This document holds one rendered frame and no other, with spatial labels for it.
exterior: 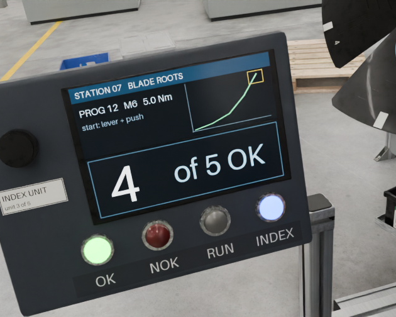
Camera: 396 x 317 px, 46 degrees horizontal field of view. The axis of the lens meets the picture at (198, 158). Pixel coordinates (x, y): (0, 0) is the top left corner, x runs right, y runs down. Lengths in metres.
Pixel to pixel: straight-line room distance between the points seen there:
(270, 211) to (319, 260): 0.18
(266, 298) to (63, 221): 1.56
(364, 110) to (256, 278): 1.13
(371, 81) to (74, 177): 0.75
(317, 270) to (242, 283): 1.41
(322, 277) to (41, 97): 0.37
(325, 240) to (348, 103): 0.52
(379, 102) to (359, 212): 1.40
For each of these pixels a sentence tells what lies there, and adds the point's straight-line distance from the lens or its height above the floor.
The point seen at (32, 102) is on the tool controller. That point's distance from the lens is 0.37.
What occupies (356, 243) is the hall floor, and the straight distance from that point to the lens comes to 2.16.
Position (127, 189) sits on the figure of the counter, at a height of 1.16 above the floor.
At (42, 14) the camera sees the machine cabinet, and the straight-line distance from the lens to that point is 8.19.
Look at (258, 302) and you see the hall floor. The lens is 1.89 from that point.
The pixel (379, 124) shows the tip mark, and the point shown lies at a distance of 0.99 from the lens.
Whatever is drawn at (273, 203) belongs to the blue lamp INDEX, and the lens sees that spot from 0.40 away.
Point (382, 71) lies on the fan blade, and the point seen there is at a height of 1.02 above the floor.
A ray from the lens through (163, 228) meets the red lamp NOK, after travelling 0.39.
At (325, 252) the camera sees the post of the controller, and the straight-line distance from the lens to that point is 0.55.
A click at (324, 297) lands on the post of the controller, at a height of 0.93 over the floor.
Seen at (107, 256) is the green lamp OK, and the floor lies 1.11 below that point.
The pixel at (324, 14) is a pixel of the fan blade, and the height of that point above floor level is 1.07.
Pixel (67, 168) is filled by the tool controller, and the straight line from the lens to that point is 0.38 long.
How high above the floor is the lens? 1.35
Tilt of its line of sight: 28 degrees down
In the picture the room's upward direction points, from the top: 8 degrees counter-clockwise
